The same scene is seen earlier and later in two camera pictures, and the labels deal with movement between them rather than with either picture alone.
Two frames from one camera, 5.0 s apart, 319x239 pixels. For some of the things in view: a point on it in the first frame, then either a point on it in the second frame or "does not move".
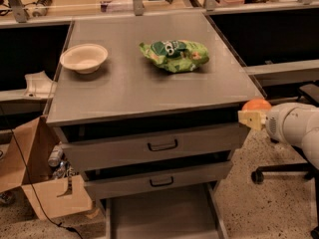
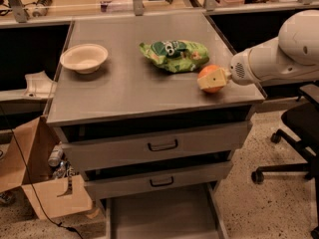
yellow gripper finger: [252, 119] → [217, 78]
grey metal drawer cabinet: [149, 108] does not move
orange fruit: [257, 105] → [205, 71]
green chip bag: [175, 56] does not move
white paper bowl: [84, 57] does not move
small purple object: [104, 7] does not move
